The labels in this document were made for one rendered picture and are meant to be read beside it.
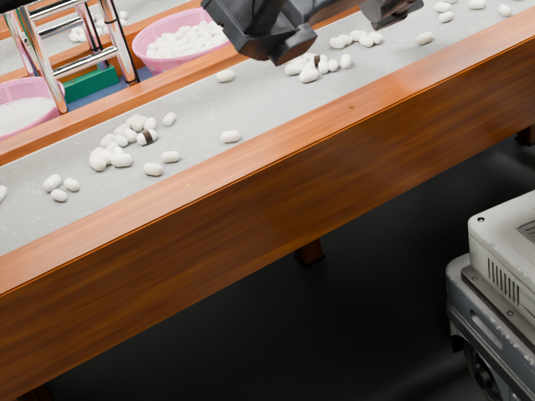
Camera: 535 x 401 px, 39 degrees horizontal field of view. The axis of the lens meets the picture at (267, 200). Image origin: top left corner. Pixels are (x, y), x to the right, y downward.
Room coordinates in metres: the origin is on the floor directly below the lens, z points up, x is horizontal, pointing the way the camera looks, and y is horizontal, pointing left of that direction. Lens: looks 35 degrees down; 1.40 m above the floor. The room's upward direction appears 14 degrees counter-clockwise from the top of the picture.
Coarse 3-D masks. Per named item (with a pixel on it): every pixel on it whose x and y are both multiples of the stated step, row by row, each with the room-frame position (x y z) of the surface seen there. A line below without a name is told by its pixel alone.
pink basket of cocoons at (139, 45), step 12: (180, 12) 1.76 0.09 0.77; (192, 12) 1.76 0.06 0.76; (156, 24) 1.73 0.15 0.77; (168, 24) 1.74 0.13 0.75; (192, 24) 1.75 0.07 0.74; (144, 36) 1.70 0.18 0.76; (156, 36) 1.72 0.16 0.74; (132, 48) 1.62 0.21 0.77; (144, 48) 1.67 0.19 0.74; (216, 48) 1.51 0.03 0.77; (144, 60) 1.57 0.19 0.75; (156, 60) 1.52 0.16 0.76; (168, 60) 1.51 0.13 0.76; (180, 60) 1.51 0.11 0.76; (156, 72) 1.56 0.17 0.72
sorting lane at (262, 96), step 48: (432, 0) 1.53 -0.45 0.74; (528, 0) 1.42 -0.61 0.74; (384, 48) 1.37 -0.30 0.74; (432, 48) 1.31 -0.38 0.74; (192, 96) 1.37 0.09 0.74; (240, 96) 1.31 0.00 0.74; (288, 96) 1.27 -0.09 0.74; (336, 96) 1.22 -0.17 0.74; (96, 144) 1.27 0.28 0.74; (192, 144) 1.18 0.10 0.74; (48, 192) 1.14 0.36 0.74; (96, 192) 1.10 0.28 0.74; (0, 240) 1.03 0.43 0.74
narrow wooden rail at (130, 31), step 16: (192, 0) 1.84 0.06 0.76; (160, 16) 1.78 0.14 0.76; (128, 32) 1.73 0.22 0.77; (176, 32) 1.76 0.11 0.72; (80, 48) 1.71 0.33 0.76; (64, 64) 1.66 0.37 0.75; (112, 64) 1.70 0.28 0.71; (144, 64) 1.72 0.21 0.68; (0, 80) 1.63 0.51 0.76; (64, 80) 1.66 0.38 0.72
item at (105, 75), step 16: (80, 16) 1.66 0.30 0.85; (16, 32) 1.61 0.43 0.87; (48, 32) 1.63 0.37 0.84; (96, 32) 1.68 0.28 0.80; (96, 48) 1.66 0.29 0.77; (32, 64) 1.61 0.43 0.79; (96, 64) 1.67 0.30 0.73; (80, 80) 1.64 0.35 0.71; (96, 80) 1.65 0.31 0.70; (112, 80) 1.66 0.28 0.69; (32, 96) 1.62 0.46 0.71; (64, 96) 1.62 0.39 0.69; (80, 96) 1.63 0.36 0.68
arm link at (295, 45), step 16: (288, 0) 0.93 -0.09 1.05; (304, 0) 0.93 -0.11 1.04; (320, 0) 0.94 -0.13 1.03; (336, 0) 0.96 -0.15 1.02; (352, 0) 0.99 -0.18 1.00; (368, 0) 1.04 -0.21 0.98; (288, 16) 0.93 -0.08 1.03; (304, 16) 0.91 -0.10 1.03; (320, 16) 0.95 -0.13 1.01; (304, 32) 0.89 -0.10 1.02; (272, 48) 0.87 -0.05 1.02; (288, 48) 0.87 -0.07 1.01; (304, 48) 0.90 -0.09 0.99
